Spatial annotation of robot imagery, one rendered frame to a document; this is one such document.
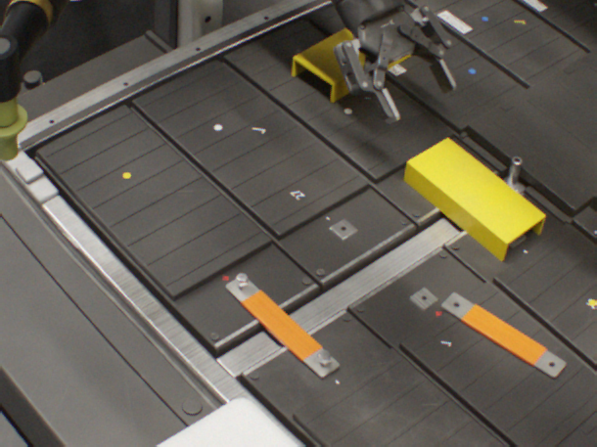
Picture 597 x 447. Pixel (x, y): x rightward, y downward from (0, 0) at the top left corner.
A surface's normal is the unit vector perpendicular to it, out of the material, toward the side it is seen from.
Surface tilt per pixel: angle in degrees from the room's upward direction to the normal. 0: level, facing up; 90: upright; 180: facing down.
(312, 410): 0
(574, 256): 0
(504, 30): 0
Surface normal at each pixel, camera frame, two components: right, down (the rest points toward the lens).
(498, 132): 0.07, -0.70
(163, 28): -0.75, 0.43
